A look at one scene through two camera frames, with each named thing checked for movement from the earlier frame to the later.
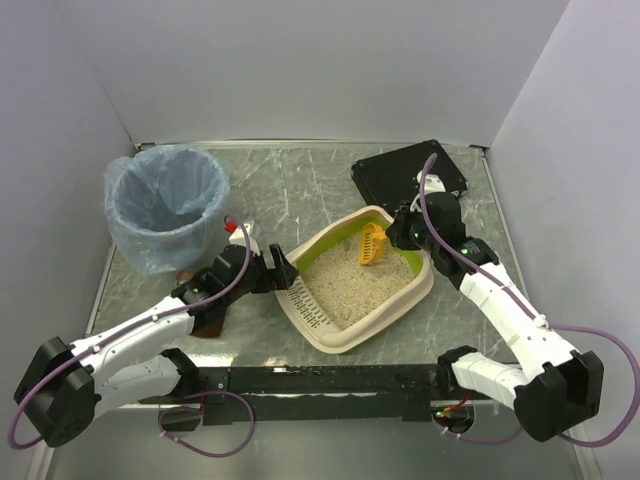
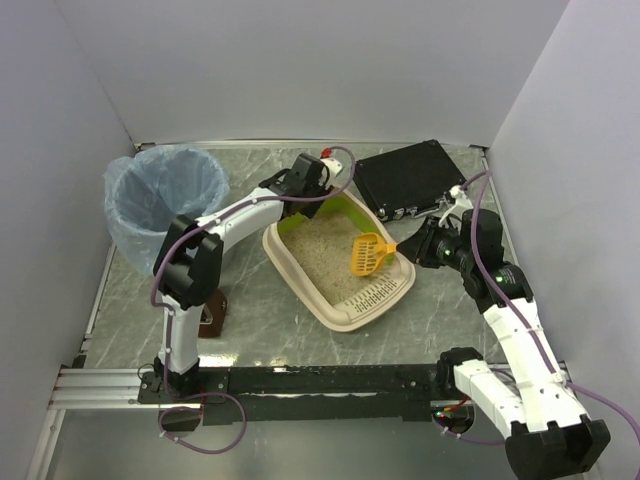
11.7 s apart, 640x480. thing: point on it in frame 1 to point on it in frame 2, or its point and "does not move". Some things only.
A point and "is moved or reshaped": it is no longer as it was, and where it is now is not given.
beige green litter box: x=353 y=281 is moved or reshaped
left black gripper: x=270 y=273 to x=299 y=208
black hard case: x=389 y=179 does not move
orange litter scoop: x=371 y=243 is moved or reshaped
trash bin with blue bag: x=163 y=204 does not move
